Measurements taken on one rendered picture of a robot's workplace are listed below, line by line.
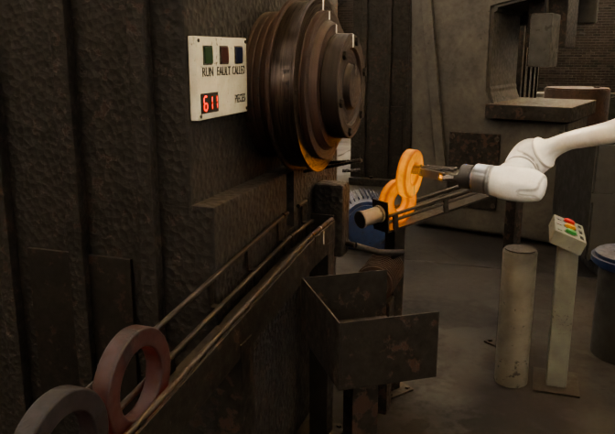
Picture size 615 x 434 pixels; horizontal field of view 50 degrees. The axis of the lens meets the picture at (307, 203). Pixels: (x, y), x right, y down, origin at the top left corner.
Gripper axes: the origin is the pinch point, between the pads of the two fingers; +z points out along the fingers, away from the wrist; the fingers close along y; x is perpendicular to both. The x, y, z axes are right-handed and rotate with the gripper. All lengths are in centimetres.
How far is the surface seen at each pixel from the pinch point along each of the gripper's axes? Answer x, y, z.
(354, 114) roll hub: 18.6, -27.9, 7.4
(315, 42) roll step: 38, -47, 10
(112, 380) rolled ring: -13, -132, -5
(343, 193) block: -8.1, -15.2, 15.8
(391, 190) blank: -9.7, 5.3, 8.4
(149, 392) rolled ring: -21, -120, -2
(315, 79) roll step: 29, -51, 8
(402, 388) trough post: -84, 11, 0
